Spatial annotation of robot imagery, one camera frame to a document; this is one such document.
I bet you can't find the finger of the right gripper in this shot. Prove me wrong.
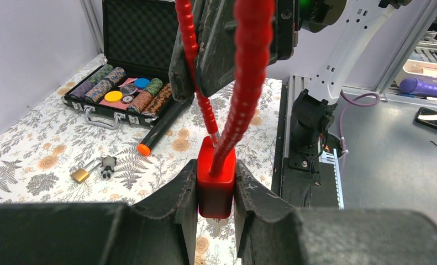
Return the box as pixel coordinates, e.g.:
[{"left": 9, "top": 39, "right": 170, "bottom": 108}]
[
  {"left": 168, "top": 0, "right": 206, "bottom": 103},
  {"left": 196, "top": 1, "right": 299, "bottom": 97}
]

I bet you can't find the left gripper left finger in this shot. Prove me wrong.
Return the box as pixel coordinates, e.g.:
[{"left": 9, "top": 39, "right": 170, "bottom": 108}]
[{"left": 0, "top": 160, "right": 198, "bottom": 264}]

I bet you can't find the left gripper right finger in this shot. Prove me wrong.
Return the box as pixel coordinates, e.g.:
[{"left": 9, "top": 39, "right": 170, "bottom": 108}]
[{"left": 234, "top": 161, "right": 437, "bottom": 264}]

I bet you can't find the red padlock with keys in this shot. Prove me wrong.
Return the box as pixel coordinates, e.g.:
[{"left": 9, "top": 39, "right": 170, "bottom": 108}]
[{"left": 174, "top": 1, "right": 276, "bottom": 218}]

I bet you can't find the brass padlock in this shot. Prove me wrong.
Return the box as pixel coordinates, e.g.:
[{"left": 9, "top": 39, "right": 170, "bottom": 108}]
[{"left": 70, "top": 158, "right": 102, "bottom": 184}]

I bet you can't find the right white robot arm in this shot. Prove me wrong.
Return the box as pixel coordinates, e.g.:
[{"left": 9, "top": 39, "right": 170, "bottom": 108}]
[{"left": 169, "top": 1, "right": 408, "bottom": 177}]

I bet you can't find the blue poker chip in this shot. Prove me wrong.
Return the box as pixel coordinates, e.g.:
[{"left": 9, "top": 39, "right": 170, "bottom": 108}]
[{"left": 133, "top": 78, "right": 150, "bottom": 90}]

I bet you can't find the black poker chip case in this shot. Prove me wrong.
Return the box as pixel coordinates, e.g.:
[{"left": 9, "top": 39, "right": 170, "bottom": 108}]
[{"left": 62, "top": 1, "right": 192, "bottom": 129}]

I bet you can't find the yellow poker chip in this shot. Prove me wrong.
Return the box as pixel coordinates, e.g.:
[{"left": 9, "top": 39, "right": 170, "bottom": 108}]
[{"left": 104, "top": 91, "right": 124, "bottom": 102}]

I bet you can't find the floral tablecloth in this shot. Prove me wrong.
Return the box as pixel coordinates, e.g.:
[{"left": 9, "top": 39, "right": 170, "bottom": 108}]
[{"left": 0, "top": 54, "right": 283, "bottom": 265}]

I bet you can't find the purple bottle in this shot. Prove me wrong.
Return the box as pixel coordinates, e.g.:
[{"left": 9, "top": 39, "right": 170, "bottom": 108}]
[{"left": 398, "top": 78, "right": 437, "bottom": 97}]

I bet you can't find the black smartphone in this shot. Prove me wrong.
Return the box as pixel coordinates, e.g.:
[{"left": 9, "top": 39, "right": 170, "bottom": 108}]
[{"left": 415, "top": 107, "right": 437, "bottom": 130}]

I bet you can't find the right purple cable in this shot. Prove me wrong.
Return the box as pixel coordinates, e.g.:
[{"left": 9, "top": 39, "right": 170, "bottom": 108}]
[{"left": 338, "top": 91, "right": 381, "bottom": 158}]

